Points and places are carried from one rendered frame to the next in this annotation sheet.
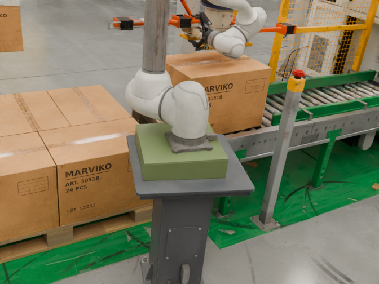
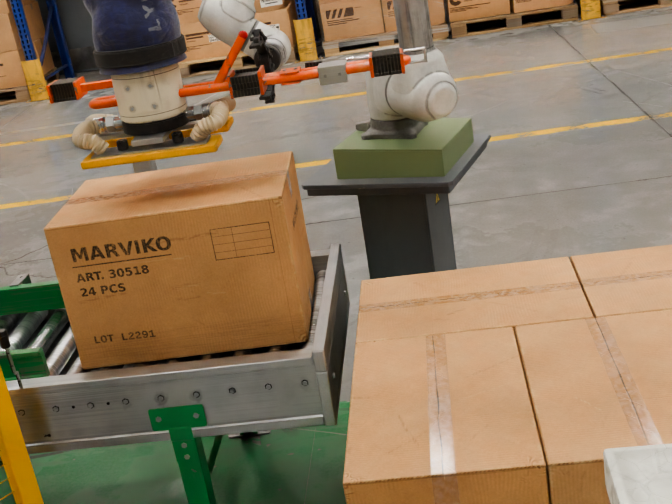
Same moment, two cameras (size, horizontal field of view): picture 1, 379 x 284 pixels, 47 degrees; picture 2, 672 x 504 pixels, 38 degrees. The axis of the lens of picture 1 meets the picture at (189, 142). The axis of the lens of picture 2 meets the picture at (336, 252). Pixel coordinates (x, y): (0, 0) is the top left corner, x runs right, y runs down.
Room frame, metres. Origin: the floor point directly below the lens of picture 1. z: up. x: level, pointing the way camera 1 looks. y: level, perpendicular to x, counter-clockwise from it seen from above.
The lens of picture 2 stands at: (4.20, 1.80, 1.65)
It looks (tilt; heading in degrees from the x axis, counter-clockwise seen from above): 21 degrees down; 220
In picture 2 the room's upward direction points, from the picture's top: 9 degrees counter-clockwise
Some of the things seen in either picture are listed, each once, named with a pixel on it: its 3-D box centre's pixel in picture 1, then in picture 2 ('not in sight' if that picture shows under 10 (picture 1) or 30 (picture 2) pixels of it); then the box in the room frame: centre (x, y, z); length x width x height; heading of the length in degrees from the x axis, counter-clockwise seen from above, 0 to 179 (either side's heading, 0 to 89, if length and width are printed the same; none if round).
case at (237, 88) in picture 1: (210, 92); (191, 256); (2.57, -0.10, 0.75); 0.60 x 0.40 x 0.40; 126
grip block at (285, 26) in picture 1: (285, 28); (67, 89); (2.55, -0.48, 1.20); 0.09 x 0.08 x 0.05; 34
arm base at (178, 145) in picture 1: (192, 136); (388, 123); (1.70, -0.01, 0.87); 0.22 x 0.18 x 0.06; 108
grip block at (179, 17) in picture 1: (181, 21); (247, 82); (2.45, 0.12, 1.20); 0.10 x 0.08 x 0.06; 34
